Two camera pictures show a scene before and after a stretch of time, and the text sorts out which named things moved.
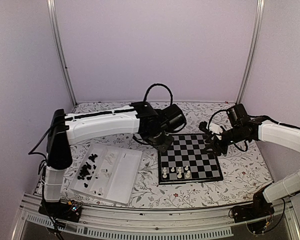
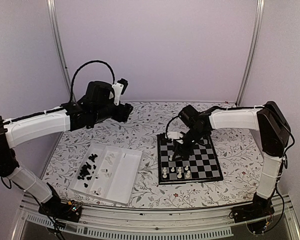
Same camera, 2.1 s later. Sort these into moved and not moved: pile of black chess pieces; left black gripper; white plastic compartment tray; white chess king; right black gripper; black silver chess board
Moved: left black gripper; right black gripper
Not moved: pile of black chess pieces; black silver chess board; white plastic compartment tray; white chess king
